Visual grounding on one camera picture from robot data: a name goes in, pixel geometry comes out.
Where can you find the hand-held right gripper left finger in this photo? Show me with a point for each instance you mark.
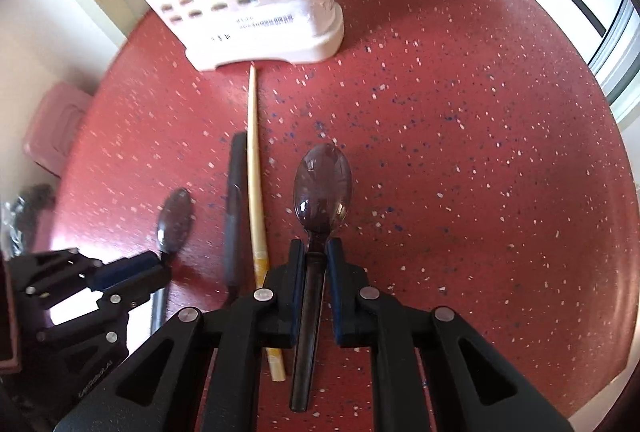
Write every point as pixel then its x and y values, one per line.
pixel 295 292

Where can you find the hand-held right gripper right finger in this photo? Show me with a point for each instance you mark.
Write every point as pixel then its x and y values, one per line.
pixel 336 307

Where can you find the pink plastic stool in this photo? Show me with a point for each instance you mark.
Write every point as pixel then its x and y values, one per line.
pixel 55 127

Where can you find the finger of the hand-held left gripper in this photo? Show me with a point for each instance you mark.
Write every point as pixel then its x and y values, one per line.
pixel 125 294
pixel 125 268

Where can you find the dark translucent plastic spoon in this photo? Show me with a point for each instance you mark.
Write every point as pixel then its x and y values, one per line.
pixel 175 222
pixel 322 192

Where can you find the white sliding door frame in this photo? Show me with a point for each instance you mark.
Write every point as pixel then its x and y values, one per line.
pixel 620 62

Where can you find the yellow-ended bamboo chopstick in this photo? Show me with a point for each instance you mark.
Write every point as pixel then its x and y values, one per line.
pixel 255 162

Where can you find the black chopstick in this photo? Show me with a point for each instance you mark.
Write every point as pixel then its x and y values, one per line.
pixel 235 212

